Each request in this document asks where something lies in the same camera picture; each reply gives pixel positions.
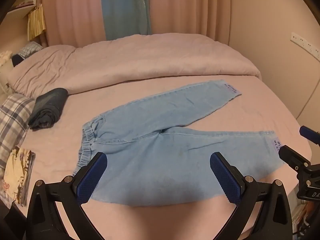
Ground yellow striped hanging cloth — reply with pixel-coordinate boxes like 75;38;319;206
27;4;47;41

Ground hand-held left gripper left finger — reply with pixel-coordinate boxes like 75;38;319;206
26;152;108;240

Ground checked cloth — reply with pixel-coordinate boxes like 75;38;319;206
17;42;43;58

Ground pink duvet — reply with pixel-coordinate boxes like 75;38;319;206
6;34;262;98

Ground blue curtain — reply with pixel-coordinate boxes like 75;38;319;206
100;0;152;41

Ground cream printed cloth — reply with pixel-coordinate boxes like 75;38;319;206
2;147;36;207

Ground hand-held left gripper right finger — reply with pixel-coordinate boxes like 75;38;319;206
210;152;293;240

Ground plaid pillow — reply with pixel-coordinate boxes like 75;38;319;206
0;94;37;203

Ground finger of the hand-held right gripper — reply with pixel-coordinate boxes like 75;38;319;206
299;126;320;145
278;145;312;174

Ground white shelf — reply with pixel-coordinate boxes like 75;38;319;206
7;0;35;18

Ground dark folded jeans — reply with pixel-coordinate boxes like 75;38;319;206
27;88;68;130

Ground white wall socket strip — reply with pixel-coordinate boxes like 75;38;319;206
290;32;320;60

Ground light blue denim pants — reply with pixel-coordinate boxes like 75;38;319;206
72;79;288;207

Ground pink curtain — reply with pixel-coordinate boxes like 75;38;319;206
41;0;233;48

